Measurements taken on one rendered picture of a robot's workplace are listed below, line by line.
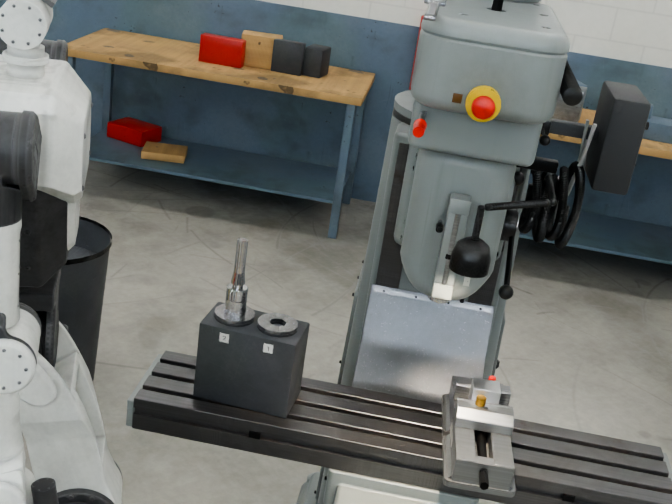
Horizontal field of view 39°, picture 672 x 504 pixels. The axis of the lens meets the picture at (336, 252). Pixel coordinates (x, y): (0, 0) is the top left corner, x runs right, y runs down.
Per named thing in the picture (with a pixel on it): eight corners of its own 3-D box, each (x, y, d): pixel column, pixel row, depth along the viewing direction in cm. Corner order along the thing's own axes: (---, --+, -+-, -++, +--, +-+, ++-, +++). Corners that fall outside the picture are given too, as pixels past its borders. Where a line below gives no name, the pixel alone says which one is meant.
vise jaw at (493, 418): (511, 436, 201) (515, 421, 199) (454, 426, 201) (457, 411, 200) (509, 421, 206) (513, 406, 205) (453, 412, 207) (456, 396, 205)
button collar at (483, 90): (497, 125, 161) (504, 90, 158) (462, 119, 161) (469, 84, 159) (496, 122, 163) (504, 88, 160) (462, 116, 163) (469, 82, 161)
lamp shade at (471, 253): (464, 279, 166) (471, 247, 164) (441, 263, 172) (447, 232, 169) (496, 276, 170) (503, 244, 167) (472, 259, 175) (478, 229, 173)
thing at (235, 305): (236, 306, 211) (238, 284, 209) (249, 314, 208) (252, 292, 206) (219, 311, 208) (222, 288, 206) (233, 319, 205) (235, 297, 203)
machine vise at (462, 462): (514, 498, 193) (526, 454, 188) (443, 485, 193) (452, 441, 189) (503, 408, 225) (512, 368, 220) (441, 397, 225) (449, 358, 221)
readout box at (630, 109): (632, 197, 207) (657, 105, 199) (590, 190, 207) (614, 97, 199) (619, 171, 225) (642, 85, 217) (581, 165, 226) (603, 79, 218)
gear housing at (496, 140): (534, 170, 174) (546, 118, 171) (405, 147, 176) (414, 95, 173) (526, 126, 205) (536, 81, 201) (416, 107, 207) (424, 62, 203)
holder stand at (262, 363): (285, 419, 207) (296, 340, 200) (192, 396, 211) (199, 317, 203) (300, 393, 218) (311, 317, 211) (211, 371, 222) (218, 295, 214)
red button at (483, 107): (492, 122, 158) (497, 99, 156) (469, 118, 158) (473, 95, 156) (492, 118, 161) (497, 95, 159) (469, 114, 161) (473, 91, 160)
